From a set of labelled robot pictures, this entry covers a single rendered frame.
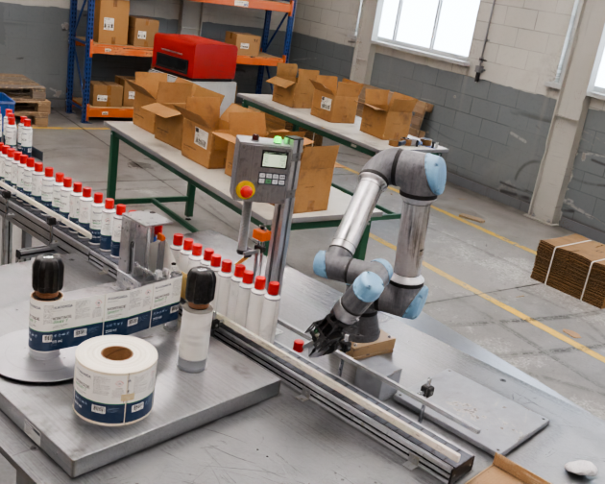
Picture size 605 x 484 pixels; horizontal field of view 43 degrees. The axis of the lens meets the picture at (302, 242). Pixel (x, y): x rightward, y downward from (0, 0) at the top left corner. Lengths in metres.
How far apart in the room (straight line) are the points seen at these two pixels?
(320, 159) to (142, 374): 2.38
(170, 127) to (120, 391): 3.49
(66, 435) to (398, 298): 1.09
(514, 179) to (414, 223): 6.14
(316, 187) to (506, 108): 4.68
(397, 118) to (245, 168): 4.30
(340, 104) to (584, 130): 2.47
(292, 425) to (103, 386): 0.53
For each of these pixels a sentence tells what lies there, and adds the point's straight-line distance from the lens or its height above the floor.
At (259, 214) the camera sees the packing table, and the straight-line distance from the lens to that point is 3.99.
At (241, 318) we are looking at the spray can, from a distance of 2.43.
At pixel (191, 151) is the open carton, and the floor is 0.84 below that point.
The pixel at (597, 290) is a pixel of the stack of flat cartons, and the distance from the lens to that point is 6.08.
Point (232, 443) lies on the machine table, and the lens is 2.03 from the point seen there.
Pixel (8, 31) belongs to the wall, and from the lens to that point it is 9.83.
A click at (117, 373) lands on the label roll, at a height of 1.02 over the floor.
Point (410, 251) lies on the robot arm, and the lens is 2.40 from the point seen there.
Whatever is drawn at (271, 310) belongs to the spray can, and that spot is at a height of 1.00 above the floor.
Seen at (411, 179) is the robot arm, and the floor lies 1.45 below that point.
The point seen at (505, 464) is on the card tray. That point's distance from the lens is 2.16.
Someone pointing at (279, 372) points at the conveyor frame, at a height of 0.86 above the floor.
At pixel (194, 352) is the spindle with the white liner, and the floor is 0.94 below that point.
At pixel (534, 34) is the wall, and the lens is 8.42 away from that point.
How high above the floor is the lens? 1.97
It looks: 19 degrees down
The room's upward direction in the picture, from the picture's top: 9 degrees clockwise
